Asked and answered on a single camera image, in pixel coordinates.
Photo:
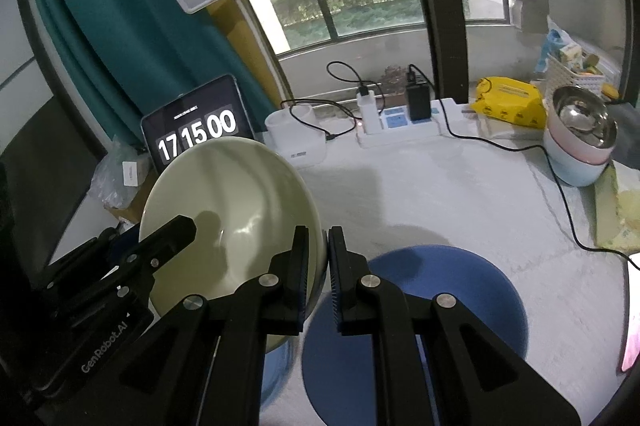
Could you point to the small white box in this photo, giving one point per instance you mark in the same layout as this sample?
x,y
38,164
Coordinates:
x,y
131,173

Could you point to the pale yellow cloth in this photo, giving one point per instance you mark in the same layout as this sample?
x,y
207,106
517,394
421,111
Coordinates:
x,y
620,211

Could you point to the yellow wipes packet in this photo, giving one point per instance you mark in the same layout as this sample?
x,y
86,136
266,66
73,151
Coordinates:
x,y
510,101

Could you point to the cream bowl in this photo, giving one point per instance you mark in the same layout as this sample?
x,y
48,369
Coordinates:
x,y
225,186

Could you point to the teal curtain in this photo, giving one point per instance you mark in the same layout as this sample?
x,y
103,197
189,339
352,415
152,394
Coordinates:
x,y
125,6

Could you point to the pastel pot with steel insert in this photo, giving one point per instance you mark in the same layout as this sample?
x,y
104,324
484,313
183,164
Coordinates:
x,y
570,161

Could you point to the dark grey panel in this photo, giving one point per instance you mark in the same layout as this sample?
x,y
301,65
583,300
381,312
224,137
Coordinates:
x,y
40,156

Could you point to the white charger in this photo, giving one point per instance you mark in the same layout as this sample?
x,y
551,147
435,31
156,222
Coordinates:
x,y
369,114

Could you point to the clear plastic bag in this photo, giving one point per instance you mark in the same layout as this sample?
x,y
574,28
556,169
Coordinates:
x,y
110,176

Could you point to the pink flat object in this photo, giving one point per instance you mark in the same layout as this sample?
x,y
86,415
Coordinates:
x,y
632,346

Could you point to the white woven basket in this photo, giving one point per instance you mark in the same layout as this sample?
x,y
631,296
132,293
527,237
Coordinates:
x,y
570,79

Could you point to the light blue bag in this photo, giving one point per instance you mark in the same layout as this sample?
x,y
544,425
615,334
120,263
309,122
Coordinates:
x,y
552,49

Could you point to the dark blue bowl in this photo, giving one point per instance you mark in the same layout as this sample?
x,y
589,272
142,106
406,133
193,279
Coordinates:
x,y
425,266

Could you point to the black charger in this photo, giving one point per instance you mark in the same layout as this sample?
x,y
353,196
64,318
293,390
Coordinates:
x,y
418,101

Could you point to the black tablet with clock display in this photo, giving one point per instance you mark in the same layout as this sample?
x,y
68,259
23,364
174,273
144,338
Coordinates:
x,y
200,116

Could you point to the white power strip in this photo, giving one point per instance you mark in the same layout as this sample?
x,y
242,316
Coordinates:
x,y
450,116

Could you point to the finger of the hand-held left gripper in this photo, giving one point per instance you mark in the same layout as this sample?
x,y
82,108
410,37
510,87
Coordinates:
x,y
95,251
170,236

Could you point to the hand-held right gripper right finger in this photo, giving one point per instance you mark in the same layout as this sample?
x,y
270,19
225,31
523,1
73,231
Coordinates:
x,y
336,286

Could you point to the light blue plate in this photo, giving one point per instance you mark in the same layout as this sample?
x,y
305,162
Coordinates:
x,y
277,371

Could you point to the black window frame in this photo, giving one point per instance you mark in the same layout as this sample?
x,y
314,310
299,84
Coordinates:
x,y
435,6

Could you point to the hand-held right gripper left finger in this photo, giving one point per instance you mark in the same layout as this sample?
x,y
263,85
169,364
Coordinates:
x,y
297,276

